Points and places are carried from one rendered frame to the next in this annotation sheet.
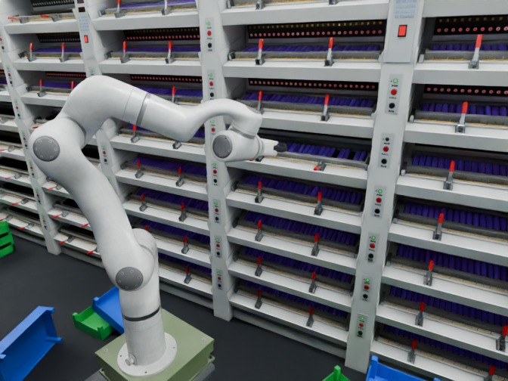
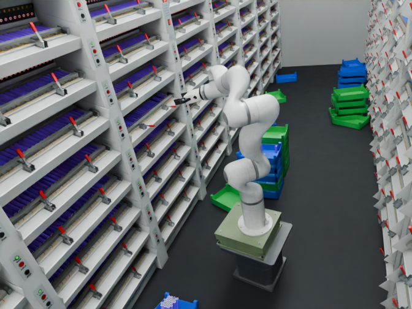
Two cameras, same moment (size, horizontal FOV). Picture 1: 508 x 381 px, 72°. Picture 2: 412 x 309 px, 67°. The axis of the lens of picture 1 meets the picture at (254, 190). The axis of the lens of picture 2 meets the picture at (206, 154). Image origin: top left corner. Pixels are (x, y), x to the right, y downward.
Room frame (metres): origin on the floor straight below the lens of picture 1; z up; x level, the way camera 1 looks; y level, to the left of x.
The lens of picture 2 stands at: (1.10, 1.62, 1.60)
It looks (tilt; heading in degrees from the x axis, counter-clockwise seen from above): 30 degrees down; 270
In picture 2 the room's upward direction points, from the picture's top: 11 degrees counter-clockwise
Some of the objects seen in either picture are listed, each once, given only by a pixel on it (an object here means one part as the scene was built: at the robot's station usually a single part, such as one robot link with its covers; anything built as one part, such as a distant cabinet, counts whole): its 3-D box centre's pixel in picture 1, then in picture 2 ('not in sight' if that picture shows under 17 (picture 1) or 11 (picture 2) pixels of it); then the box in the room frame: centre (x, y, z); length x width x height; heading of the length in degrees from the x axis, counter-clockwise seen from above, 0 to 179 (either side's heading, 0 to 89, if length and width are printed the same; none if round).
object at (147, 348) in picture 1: (144, 331); (253, 211); (0.90, 0.35, 0.46); 0.19 x 0.19 x 0.18
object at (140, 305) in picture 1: (137, 270); (243, 181); (0.93, 0.36, 0.68); 0.19 x 0.12 x 0.24; 11
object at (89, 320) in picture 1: (110, 309); not in sight; (1.51, 0.76, 0.04); 0.30 x 0.20 x 0.08; 152
